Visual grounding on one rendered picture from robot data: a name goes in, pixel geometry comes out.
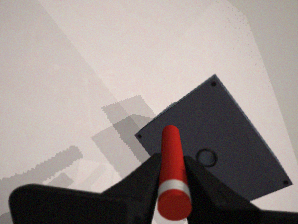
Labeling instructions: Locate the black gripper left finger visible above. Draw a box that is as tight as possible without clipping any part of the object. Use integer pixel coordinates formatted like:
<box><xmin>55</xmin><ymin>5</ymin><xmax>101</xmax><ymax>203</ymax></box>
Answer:
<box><xmin>8</xmin><ymin>153</ymin><xmax>162</xmax><ymax>224</ymax></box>

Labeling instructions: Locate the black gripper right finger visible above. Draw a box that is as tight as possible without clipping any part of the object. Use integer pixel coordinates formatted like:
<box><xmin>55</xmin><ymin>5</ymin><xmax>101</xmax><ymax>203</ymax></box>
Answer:
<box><xmin>183</xmin><ymin>156</ymin><xmax>298</xmax><ymax>224</ymax></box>

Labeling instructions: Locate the dark red cylindrical peg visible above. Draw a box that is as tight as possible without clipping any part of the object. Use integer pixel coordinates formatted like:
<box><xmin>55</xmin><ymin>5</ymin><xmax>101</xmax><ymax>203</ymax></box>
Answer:
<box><xmin>157</xmin><ymin>125</ymin><xmax>192</xmax><ymax>221</ymax></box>

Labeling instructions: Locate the dark grey square panel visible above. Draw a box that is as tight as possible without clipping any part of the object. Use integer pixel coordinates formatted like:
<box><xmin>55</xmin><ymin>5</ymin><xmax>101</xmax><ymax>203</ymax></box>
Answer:
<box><xmin>134</xmin><ymin>73</ymin><xmax>293</xmax><ymax>202</ymax></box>

